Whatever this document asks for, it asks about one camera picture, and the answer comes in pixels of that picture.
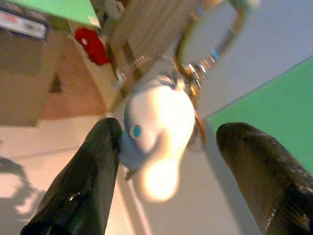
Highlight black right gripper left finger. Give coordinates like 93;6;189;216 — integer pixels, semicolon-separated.
20;117;123;235

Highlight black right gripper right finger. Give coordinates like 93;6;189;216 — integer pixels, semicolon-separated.
216;122;313;235

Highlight keys with white figurine keychain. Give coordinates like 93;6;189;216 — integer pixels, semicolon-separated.
113;0;261;203

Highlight green paper backdrop sheet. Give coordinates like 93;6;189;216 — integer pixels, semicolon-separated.
207;55;313;177

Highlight brown cardboard box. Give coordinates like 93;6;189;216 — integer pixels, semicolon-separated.
0;29;108;127

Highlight red object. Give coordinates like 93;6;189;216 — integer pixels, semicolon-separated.
74;26;111;66

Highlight grey wood grain door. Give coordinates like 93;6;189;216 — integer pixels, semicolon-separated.
107;0;196;81

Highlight green paper table cover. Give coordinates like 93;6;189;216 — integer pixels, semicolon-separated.
4;0;101;28

